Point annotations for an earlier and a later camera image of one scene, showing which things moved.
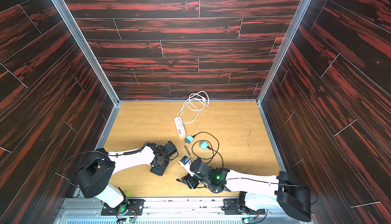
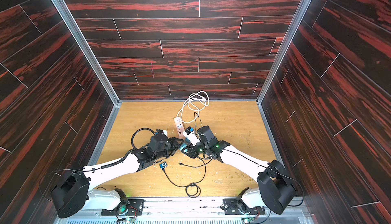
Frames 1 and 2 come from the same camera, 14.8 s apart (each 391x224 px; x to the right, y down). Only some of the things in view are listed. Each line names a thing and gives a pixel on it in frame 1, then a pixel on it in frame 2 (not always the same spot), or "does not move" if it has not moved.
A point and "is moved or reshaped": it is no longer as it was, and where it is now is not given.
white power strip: [179, 127] does not move
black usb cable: [212, 148] is moved or reshaped
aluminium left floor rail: [107, 128] does not move
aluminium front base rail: [206, 211] does not move
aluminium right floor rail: [274, 143] does not move
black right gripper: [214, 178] → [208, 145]
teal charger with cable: [203, 145] is moved or reshaped
